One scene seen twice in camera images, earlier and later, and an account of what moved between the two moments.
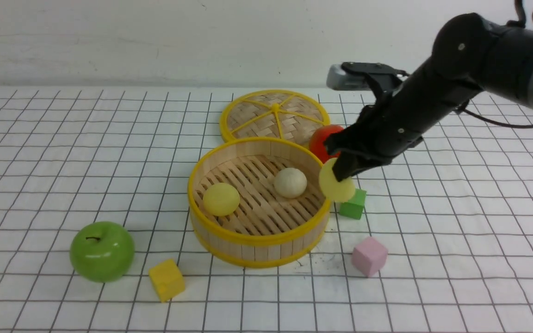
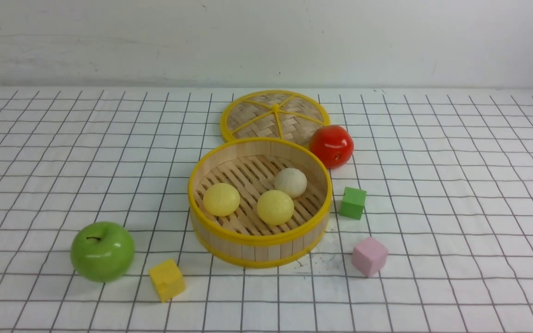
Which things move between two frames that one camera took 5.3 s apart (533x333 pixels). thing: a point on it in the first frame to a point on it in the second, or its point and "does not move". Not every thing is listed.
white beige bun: x=290 y=182 does not move
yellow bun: x=337 y=191 to x=275 y=207
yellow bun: x=221 y=199 does not move
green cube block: x=353 y=208 does not move
